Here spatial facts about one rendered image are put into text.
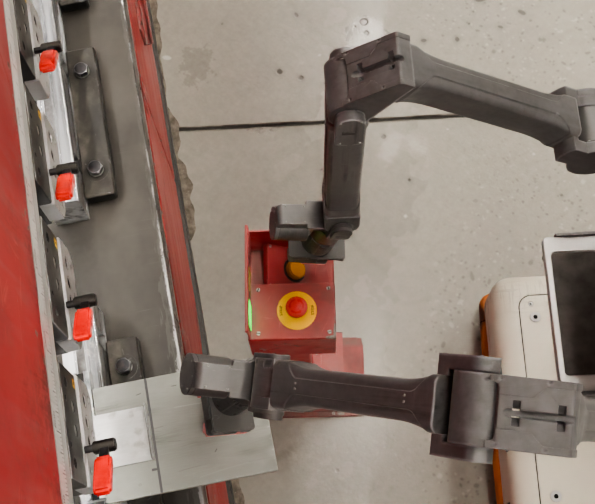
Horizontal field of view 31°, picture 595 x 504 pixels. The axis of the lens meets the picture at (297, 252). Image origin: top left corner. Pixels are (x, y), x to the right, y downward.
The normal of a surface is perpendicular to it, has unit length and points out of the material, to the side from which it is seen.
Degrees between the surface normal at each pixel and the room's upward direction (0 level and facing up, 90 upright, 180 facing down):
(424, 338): 0
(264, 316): 0
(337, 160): 88
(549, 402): 10
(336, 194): 85
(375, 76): 32
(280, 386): 53
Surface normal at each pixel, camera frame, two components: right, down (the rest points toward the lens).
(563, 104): 0.55, -0.33
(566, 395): -0.14, -0.13
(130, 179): -0.04, -0.33
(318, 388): -0.81, -0.16
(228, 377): 0.36, -0.07
